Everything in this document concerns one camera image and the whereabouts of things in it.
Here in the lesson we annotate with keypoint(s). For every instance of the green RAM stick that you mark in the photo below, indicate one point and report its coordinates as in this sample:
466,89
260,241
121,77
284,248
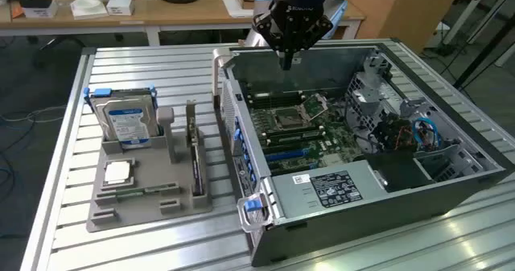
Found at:
136,191

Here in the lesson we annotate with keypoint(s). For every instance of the metal disk bay cage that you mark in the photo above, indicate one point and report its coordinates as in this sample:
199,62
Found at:
364,99

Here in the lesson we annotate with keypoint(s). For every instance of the silver chipset heatsink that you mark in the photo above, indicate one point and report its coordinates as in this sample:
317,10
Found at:
332,160

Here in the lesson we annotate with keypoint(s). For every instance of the CPU socket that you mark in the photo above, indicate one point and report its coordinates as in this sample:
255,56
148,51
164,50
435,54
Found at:
287,118

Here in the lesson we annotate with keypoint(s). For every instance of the white flat box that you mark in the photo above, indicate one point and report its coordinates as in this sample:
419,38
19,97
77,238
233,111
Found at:
235,8

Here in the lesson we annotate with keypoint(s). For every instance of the hard disk with blue carrier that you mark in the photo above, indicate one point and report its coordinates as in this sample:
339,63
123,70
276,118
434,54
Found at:
124,123

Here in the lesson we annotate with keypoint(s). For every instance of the open socket cover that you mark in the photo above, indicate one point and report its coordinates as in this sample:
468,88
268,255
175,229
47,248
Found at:
313,106

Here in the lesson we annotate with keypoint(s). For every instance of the wooden cabinet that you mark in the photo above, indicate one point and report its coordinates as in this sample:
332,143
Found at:
402,11

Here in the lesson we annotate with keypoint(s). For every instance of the black slanted pole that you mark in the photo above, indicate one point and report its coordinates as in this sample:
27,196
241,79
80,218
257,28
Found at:
482,53

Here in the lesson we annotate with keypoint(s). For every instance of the blue case latch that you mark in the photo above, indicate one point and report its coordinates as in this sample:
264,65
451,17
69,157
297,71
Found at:
252,206

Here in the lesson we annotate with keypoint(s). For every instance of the silver CPU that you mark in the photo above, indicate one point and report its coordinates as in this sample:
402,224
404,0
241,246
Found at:
117,173

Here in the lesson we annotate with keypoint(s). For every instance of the silver power supply unit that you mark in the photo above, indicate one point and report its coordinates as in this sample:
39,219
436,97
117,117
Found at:
289,192

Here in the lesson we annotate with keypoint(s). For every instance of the white box with black lid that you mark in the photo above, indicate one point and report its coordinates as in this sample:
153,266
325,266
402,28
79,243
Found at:
37,10

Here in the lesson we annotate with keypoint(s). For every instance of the black chair base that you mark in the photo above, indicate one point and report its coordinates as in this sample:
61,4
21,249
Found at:
52,43

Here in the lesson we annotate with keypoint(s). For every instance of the grey parts rack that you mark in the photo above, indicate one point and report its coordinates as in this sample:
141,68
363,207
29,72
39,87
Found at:
160,174

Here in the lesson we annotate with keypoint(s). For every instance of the wooden desk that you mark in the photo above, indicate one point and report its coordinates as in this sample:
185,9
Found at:
60,22

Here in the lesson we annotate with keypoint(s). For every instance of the black RAM slot bank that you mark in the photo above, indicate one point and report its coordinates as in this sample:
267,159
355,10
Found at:
289,138
269,97

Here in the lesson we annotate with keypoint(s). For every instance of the black open PC case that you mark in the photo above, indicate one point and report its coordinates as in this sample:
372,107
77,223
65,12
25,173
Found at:
361,222

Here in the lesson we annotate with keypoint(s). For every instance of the blue expansion slot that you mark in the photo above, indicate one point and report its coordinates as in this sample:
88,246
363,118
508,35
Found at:
285,155

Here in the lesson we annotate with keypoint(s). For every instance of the white labelled box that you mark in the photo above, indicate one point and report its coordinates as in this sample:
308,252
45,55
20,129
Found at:
120,7

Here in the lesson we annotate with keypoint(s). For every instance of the white paper label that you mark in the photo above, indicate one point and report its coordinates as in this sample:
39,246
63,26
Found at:
132,22

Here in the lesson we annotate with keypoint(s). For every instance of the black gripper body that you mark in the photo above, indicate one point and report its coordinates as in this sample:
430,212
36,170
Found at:
297,8

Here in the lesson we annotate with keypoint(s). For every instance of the white box with round recess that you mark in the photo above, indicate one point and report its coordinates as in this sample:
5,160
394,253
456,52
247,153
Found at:
89,10

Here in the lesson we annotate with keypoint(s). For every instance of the low-profile graphics card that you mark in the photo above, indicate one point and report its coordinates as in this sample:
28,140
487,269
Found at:
197,168

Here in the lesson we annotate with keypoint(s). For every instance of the green motherboard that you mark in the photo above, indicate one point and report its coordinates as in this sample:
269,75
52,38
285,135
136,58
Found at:
337,141

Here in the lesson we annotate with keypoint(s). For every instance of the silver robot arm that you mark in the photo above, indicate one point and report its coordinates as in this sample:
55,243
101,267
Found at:
260,5

